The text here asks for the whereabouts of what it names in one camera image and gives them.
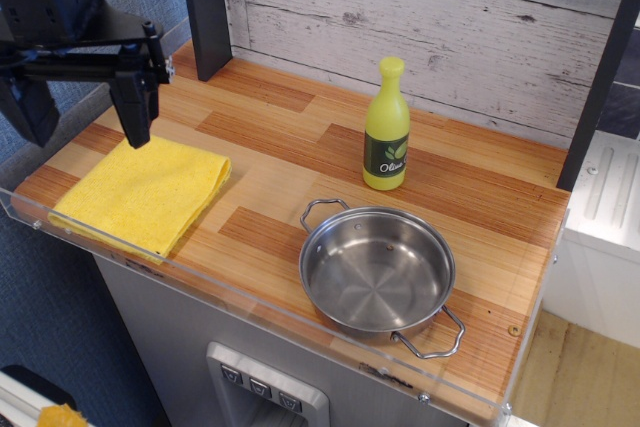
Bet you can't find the dark grey left post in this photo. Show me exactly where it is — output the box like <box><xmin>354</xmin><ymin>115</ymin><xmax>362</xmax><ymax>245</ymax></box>
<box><xmin>186</xmin><ymin>0</ymin><xmax>233</xmax><ymax>82</ymax></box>

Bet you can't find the yellow folded cloth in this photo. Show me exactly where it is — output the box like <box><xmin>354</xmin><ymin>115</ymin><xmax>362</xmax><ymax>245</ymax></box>
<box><xmin>48</xmin><ymin>136</ymin><xmax>231</xmax><ymax>265</ymax></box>

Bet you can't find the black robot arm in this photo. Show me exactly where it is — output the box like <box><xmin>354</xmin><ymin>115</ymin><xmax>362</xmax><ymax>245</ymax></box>
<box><xmin>1</xmin><ymin>0</ymin><xmax>173</xmax><ymax>148</ymax></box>

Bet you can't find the yellow olive oil bottle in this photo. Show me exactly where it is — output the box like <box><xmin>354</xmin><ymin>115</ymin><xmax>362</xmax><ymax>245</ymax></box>
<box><xmin>362</xmin><ymin>57</ymin><xmax>410</xmax><ymax>191</ymax></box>

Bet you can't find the stainless steel pot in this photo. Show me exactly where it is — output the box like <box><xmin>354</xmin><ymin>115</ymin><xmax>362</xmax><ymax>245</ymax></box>
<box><xmin>299</xmin><ymin>199</ymin><xmax>466</xmax><ymax>360</ymax></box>

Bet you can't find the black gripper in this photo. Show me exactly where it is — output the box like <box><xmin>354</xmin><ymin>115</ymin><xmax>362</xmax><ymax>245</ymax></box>
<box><xmin>1</xmin><ymin>10</ymin><xmax>173</xmax><ymax>149</ymax></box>

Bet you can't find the clear acrylic guard rail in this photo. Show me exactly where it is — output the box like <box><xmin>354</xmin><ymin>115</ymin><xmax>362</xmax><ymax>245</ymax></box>
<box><xmin>0</xmin><ymin>16</ymin><xmax>571</xmax><ymax>427</ymax></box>

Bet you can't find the dark grey right post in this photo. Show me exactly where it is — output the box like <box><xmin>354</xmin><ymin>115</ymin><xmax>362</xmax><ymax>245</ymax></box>
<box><xmin>556</xmin><ymin>0</ymin><xmax>639</xmax><ymax>192</ymax></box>

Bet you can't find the yellow black object corner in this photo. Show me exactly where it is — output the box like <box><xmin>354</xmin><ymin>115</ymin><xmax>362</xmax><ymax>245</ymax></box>
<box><xmin>36</xmin><ymin>404</ymin><xmax>89</xmax><ymax>427</ymax></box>

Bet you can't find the silver dispenser button panel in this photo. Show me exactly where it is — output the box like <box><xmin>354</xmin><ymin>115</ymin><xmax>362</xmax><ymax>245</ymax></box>
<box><xmin>206</xmin><ymin>341</ymin><xmax>331</xmax><ymax>426</ymax></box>

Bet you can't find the dark grey post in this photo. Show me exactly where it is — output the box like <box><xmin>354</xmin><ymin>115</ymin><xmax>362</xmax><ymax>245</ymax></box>
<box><xmin>186</xmin><ymin>0</ymin><xmax>233</xmax><ymax>82</ymax></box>
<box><xmin>556</xmin><ymin>0</ymin><xmax>639</xmax><ymax>192</ymax></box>

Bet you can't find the grey toy fridge cabinet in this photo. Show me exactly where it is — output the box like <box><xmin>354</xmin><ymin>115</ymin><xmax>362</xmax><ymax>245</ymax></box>
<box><xmin>96</xmin><ymin>257</ymin><xmax>465</xmax><ymax>426</ymax></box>

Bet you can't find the white toy sink unit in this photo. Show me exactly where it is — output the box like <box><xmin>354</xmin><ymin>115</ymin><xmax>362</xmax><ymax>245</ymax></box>
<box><xmin>542</xmin><ymin>132</ymin><xmax>639</xmax><ymax>347</ymax></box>

